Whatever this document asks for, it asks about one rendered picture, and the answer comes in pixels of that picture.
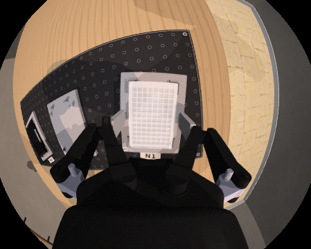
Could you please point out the black well plate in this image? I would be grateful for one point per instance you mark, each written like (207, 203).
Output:
(36, 139)

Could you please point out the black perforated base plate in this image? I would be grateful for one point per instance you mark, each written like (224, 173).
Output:
(96, 74)

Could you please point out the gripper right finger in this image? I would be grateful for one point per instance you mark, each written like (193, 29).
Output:
(227, 173)

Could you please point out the grey flat plate with small pegs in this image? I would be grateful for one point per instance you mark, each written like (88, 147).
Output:
(67, 118)

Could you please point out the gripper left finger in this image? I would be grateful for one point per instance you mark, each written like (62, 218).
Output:
(73, 168)

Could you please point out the white well plate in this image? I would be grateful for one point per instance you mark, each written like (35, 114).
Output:
(153, 118)

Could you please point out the grey l-shaped plate nest frame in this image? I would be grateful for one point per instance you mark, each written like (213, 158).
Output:
(43, 137)

